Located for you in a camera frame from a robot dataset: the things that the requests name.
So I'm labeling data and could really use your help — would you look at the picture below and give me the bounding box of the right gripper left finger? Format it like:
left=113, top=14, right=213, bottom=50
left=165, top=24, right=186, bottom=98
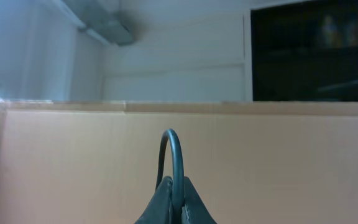
left=135, top=176, right=173, bottom=224

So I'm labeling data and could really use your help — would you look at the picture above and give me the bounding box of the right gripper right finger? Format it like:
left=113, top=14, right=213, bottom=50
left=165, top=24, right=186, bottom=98
left=181, top=177, right=216, bottom=224

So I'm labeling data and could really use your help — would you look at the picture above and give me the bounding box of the black USB cable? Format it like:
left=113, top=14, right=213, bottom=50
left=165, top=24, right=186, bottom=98
left=155, top=128, right=185, bottom=215

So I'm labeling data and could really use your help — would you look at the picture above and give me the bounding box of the dark window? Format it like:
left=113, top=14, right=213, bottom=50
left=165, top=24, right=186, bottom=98
left=250, top=0, right=358, bottom=101

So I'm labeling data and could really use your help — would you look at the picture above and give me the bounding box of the cardboard barrier wall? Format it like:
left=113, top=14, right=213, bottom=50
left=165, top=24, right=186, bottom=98
left=0, top=100, right=358, bottom=223

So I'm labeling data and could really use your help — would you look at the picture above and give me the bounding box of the grey ceiling duct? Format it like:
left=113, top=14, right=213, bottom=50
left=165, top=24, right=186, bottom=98
left=52, top=0, right=135, bottom=46

